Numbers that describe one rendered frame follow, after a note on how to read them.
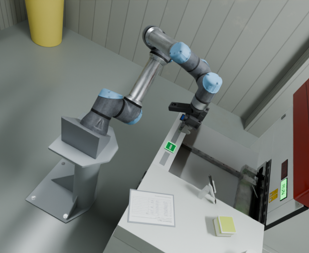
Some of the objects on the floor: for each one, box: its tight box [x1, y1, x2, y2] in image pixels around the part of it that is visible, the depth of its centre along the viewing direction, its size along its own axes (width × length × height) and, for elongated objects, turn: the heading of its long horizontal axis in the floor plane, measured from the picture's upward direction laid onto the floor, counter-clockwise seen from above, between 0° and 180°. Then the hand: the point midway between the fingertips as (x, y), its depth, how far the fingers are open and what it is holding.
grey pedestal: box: [26, 112, 118, 223], centre depth 166 cm, size 51×44×82 cm
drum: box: [25, 0, 64, 47], centre depth 288 cm, size 44×44×70 cm
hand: (178, 130), depth 120 cm, fingers closed
